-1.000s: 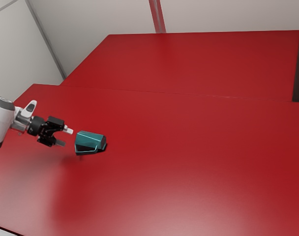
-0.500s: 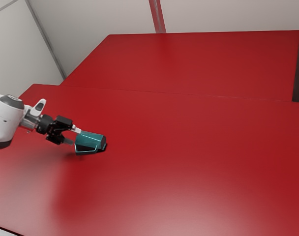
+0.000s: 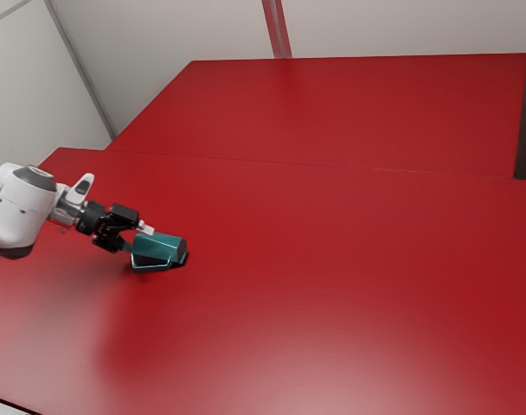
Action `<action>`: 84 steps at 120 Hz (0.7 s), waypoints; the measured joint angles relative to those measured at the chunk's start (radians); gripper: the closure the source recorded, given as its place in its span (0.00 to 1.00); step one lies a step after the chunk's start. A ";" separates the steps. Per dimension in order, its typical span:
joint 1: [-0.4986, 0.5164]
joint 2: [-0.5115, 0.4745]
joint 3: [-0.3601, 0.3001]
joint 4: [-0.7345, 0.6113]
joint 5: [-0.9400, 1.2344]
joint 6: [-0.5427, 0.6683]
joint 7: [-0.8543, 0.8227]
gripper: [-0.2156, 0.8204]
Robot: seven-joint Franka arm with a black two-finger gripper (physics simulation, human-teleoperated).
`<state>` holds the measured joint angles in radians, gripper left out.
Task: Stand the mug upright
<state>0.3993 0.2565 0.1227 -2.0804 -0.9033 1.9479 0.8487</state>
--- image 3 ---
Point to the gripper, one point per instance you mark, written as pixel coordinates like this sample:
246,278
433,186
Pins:
92,219

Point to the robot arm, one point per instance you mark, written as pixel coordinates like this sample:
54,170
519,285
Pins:
21,207

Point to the teal faceted mug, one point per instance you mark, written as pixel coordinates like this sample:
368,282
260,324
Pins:
157,253

